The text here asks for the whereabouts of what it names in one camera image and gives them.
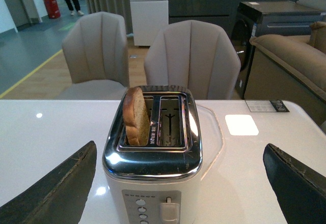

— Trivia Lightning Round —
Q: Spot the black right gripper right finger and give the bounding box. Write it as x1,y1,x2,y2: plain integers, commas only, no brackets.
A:
263,144,325,223

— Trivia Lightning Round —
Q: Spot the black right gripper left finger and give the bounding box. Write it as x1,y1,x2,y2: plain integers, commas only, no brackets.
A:
1,141,97,223

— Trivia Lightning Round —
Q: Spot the brown bread slice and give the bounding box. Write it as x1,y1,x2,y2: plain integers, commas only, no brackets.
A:
123,87,150,146

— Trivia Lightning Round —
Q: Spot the black label card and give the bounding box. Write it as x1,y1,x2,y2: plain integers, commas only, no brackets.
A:
246,100,289,113

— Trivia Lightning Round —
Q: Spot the white chrome two-slot toaster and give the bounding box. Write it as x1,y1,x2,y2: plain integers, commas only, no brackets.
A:
102,86,203,223

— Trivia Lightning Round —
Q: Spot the tan sofa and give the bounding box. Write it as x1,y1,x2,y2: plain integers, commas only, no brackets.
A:
244,21,325,125

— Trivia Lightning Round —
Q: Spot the beige chair left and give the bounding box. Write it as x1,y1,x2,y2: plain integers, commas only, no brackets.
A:
57,12,129,100

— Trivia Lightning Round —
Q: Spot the beige chair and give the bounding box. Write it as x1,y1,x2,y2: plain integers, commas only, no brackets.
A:
57,12,129,100
144,20,240,100

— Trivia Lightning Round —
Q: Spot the beige chair right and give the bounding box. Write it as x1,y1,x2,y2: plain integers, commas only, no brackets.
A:
144,20,240,100

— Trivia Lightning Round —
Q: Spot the black washing machine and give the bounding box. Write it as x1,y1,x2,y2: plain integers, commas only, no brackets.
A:
231,1,325,99

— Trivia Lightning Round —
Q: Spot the red bin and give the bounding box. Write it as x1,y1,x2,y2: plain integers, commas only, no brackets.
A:
43,0,61,19

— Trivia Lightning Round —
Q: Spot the white cabinet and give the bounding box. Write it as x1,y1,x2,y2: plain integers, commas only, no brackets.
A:
129,0,169,46

